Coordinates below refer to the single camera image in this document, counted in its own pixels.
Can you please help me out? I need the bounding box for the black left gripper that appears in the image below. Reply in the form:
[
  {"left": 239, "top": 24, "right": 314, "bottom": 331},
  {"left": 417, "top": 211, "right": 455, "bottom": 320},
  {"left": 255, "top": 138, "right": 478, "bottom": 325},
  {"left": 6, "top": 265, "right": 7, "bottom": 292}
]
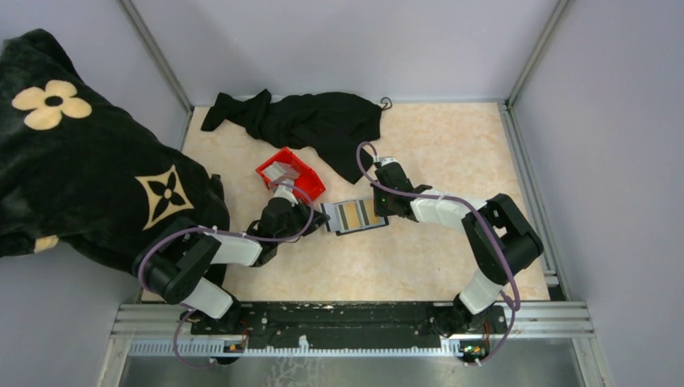
[{"left": 275, "top": 196, "right": 330, "bottom": 244}]

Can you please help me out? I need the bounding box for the gold credit card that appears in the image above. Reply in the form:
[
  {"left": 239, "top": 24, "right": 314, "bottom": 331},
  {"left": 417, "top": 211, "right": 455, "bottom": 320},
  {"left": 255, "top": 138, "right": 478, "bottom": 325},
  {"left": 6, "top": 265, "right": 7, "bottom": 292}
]
[
  {"left": 359, "top": 198, "right": 384, "bottom": 227},
  {"left": 336, "top": 201, "right": 362, "bottom": 232}
]

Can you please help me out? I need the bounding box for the black leather card holder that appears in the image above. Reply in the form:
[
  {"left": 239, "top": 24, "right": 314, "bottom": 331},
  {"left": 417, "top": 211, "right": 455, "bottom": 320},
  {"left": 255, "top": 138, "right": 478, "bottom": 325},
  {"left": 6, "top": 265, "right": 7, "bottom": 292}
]
[{"left": 320, "top": 196, "right": 389, "bottom": 236}]

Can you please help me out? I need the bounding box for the red plastic bin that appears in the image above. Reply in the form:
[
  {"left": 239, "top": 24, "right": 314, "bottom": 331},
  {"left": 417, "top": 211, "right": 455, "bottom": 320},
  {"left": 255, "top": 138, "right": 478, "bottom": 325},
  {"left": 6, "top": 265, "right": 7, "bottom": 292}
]
[{"left": 255, "top": 148, "right": 326, "bottom": 200}]

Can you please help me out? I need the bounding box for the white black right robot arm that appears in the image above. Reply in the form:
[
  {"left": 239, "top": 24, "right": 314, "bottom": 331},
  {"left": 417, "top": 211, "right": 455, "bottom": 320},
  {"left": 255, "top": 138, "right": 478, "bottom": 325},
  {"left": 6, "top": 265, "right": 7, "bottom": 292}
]
[{"left": 372, "top": 157, "right": 544, "bottom": 332}]

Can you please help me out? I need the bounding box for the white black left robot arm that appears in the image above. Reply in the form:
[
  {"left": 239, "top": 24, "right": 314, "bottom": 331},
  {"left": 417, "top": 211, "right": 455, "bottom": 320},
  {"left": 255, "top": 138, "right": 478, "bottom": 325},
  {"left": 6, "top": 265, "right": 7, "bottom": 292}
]
[{"left": 132, "top": 198, "right": 329, "bottom": 334}]

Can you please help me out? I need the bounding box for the stack of silver cards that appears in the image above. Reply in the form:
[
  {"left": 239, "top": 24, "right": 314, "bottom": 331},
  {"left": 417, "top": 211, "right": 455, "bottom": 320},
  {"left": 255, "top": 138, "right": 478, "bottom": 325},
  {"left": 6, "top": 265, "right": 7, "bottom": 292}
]
[{"left": 263, "top": 161, "right": 300, "bottom": 182}]

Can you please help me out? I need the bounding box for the black cloth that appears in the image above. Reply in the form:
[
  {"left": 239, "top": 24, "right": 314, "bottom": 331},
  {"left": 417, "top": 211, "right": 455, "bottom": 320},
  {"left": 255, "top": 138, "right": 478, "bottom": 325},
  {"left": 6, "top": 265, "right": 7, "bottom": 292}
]
[{"left": 201, "top": 89, "right": 392, "bottom": 184}]

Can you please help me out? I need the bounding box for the black floral blanket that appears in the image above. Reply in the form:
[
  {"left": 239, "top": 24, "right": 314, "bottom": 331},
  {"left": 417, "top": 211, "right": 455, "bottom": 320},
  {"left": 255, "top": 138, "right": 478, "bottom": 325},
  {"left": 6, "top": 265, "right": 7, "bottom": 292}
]
[{"left": 1, "top": 29, "right": 230, "bottom": 273}]

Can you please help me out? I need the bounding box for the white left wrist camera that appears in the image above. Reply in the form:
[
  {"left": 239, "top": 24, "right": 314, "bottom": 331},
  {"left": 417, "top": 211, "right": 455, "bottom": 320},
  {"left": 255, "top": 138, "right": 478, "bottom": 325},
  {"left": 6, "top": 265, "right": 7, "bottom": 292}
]
[{"left": 273, "top": 184, "right": 298, "bottom": 206}]

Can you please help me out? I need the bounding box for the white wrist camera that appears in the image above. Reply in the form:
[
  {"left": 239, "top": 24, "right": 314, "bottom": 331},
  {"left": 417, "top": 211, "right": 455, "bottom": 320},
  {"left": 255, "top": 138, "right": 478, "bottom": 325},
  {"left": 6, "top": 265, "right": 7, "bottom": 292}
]
[
  {"left": 374, "top": 156, "right": 398, "bottom": 169},
  {"left": 273, "top": 184, "right": 298, "bottom": 206}
]

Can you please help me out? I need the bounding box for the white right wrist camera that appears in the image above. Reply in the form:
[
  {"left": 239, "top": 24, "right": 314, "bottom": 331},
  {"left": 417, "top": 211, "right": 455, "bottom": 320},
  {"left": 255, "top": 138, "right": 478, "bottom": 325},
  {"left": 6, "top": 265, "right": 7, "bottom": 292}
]
[{"left": 374, "top": 156, "right": 398, "bottom": 169}]

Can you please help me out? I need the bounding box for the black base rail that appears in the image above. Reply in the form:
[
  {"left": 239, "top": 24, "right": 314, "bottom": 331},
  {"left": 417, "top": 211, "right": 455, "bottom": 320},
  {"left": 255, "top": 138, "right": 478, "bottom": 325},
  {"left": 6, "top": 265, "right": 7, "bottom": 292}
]
[{"left": 189, "top": 302, "right": 508, "bottom": 350}]

